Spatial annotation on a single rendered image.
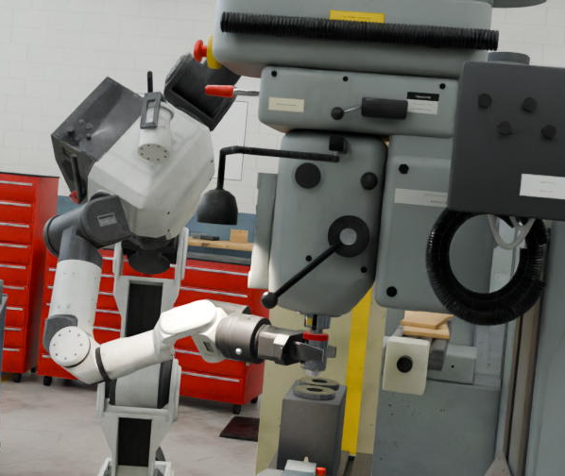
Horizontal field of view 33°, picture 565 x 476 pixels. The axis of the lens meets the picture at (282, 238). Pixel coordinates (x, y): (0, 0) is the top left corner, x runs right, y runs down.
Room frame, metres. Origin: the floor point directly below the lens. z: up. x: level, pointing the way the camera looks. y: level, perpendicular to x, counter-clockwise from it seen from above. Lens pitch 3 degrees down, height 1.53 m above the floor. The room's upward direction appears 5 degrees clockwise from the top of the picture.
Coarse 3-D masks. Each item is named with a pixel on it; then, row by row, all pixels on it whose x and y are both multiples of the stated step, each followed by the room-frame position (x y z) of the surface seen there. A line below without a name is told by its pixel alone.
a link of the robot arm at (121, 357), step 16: (144, 336) 1.83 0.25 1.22; (96, 352) 1.84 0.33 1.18; (112, 352) 1.82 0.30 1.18; (128, 352) 1.82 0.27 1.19; (144, 352) 1.82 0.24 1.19; (64, 368) 1.84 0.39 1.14; (80, 368) 1.82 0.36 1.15; (96, 368) 1.82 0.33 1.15; (112, 368) 1.82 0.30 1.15; (128, 368) 1.83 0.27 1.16
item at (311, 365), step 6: (306, 342) 1.72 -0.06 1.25; (312, 342) 1.72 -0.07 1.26; (318, 342) 1.71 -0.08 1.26; (324, 342) 1.72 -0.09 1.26; (324, 348) 1.72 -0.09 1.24; (324, 354) 1.72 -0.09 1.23; (324, 360) 1.72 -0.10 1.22; (300, 366) 1.73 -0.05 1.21; (306, 366) 1.72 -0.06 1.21; (312, 366) 1.71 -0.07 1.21; (318, 366) 1.72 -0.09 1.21; (324, 366) 1.73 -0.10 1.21
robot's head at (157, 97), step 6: (144, 96) 2.00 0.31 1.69; (150, 96) 2.00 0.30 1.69; (156, 96) 1.99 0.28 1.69; (162, 96) 2.00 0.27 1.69; (144, 102) 1.99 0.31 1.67; (150, 102) 2.01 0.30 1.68; (156, 102) 1.99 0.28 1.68; (162, 102) 2.01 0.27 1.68; (144, 108) 1.98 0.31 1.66; (156, 108) 1.98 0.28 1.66; (144, 114) 1.98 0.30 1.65; (156, 114) 1.97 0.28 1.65; (144, 120) 1.97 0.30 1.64; (156, 120) 1.96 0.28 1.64; (144, 126) 1.96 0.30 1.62; (150, 126) 1.96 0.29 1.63; (156, 126) 1.96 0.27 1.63
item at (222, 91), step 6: (210, 90) 1.86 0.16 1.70; (216, 90) 1.86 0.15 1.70; (222, 90) 1.86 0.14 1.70; (228, 90) 1.85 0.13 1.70; (234, 90) 1.86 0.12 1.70; (240, 90) 1.86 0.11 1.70; (246, 90) 1.86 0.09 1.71; (222, 96) 1.87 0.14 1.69; (228, 96) 1.86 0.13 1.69; (258, 96) 1.86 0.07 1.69
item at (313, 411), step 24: (312, 384) 2.10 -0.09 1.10; (336, 384) 2.12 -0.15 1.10; (288, 408) 1.99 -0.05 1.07; (312, 408) 1.99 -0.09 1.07; (336, 408) 1.98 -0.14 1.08; (288, 432) 1.99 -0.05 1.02; (312, 432) 1.99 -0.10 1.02; (336, 432) 1.98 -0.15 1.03; (288, 456) 1.99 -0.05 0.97; (312, 456) 1.99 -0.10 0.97; (336, 456) 2.05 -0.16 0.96
